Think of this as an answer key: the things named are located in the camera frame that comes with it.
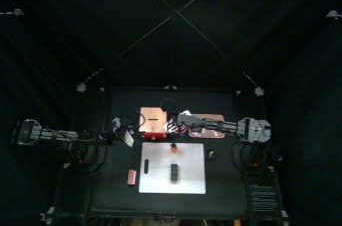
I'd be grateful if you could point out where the white text label sticker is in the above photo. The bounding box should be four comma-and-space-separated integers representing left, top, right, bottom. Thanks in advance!
247, 184, 277, 214

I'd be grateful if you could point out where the white cutting board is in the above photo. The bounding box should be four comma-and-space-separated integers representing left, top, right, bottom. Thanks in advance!
137, 142, 207, 195

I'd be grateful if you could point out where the red rectangular toy block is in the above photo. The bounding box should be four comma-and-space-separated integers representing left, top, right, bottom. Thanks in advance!
125, 169, 137, 187

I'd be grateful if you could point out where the thin diagonal frame cord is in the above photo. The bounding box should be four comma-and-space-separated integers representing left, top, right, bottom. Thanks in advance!
80, 0, 236, 88
122, 0, 260, 90

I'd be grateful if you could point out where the small metal measuring cup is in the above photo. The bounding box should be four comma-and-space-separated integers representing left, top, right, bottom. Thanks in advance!
204, 148, 217, 160

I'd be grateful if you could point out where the grey frame clamp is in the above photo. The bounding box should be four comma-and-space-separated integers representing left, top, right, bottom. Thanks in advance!
0, 8, 25, 17
325, 9, 342, 20

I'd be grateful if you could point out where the red wooden drawer box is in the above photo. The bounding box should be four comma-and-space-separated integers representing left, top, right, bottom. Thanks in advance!
138, 106, 169, 141

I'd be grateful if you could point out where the speckled toy knife block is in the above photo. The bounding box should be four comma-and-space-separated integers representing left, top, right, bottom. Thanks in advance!
169, 163, 180, 182

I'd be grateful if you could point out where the copper coloured tray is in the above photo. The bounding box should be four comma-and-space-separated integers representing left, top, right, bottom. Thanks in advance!
187, 113, 227, 139

